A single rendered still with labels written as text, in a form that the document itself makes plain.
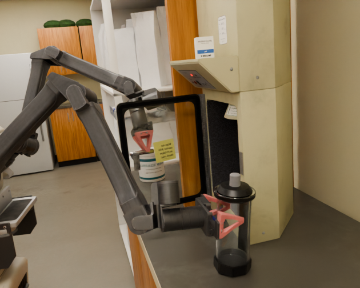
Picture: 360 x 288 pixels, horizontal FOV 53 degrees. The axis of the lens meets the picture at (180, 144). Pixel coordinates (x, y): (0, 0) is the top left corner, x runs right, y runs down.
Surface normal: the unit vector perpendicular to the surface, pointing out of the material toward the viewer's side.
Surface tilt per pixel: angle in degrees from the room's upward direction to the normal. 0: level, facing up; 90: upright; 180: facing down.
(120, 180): 68
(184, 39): 90
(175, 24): 90
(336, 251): 0
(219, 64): 90
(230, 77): 90
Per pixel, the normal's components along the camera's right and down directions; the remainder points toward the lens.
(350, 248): -0.08, -0.97
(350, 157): -0.96, 0.14
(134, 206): -0.15, -0.15
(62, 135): 0.27, 0.19
